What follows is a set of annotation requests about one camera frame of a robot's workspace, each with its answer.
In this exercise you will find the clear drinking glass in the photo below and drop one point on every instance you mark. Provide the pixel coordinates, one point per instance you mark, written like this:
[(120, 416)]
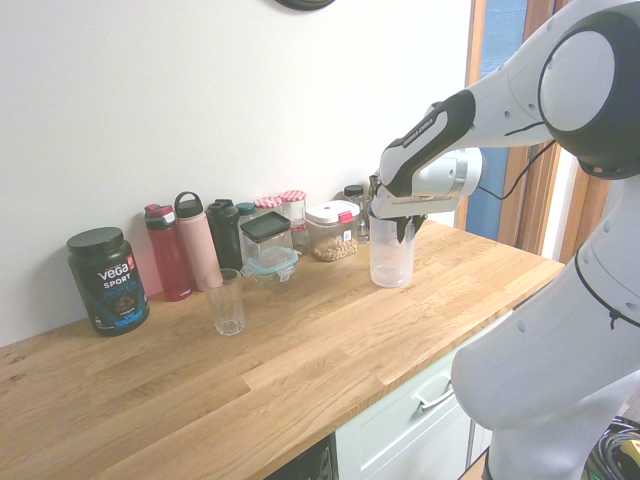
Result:
[(225, 310)]

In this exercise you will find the silver electric kettle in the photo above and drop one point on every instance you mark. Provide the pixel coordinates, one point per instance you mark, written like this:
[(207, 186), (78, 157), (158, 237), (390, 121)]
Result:
[(374, 186)]

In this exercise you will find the glass jar with green lid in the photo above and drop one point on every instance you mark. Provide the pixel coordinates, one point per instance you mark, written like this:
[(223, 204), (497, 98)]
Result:
[(245, 207)]

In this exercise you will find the square container with black lid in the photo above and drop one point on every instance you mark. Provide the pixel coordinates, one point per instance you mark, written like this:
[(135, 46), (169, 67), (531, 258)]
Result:
[(265, 227)]

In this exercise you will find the yellow power box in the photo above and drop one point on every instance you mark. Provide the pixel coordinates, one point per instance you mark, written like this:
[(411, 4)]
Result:
[(632, 460)]

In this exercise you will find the white cabinet drawer front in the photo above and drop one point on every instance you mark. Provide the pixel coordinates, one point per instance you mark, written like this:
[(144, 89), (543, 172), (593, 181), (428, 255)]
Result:
[(400, 435)]

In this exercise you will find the pink water bottle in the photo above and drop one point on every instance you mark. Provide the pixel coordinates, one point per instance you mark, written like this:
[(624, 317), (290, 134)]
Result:
[(197, 245)]

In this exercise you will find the wooden door frame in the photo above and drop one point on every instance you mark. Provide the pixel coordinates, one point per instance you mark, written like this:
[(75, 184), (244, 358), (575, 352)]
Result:
[(540, 210)]

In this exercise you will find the black shaker bottle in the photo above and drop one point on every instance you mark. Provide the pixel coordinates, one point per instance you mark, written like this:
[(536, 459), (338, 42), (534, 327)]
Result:
[(225, 235)]

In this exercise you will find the clear pitcher with blue lid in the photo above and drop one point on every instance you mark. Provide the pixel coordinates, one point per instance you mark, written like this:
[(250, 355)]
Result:
[(390, 260)]

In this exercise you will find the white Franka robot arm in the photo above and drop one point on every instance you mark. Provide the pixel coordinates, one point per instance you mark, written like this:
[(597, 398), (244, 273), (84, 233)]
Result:
[(550, 375)]

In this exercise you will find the blue door panel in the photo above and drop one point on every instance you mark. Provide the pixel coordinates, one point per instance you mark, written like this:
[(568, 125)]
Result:
[(500, 45)]

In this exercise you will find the black protein powder tub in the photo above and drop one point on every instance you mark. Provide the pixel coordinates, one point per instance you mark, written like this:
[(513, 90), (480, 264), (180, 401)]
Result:
[(107, 290)]

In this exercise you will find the clear glass mug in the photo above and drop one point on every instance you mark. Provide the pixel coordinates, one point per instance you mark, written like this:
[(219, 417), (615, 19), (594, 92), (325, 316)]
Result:
[(362, 227)]

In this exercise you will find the nut container with white lid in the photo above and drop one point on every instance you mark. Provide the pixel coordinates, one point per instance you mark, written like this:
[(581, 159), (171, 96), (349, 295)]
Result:
[(330, 215)]

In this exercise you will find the glass container with teal clips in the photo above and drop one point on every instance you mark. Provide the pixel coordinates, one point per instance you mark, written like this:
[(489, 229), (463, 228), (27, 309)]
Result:
[(270, 272)]

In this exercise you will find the red water bottle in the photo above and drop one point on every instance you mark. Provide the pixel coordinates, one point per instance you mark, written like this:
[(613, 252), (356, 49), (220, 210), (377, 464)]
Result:
[(170, 260)]

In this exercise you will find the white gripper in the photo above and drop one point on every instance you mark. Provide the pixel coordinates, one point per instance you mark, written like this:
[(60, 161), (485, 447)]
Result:
[(415, 206)]

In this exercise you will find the small jar red gingham lid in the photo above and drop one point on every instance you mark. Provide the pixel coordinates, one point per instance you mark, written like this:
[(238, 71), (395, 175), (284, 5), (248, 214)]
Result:
[(300, 229)]

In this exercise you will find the glass jar red gingham lid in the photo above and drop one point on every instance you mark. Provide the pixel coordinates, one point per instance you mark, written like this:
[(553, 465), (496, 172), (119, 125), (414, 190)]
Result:
[(267, 202), (292, 196)]

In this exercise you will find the glass jar with black lid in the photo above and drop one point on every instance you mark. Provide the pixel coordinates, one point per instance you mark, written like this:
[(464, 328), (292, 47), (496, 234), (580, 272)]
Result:
[(354, 191)]

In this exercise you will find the black dishwasher front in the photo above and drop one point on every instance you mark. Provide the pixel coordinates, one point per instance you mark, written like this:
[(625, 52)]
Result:
[(310, 462)]

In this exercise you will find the round black wall clock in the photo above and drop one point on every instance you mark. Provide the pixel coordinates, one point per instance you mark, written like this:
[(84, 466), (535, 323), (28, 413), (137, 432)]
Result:
[(305, 3)]

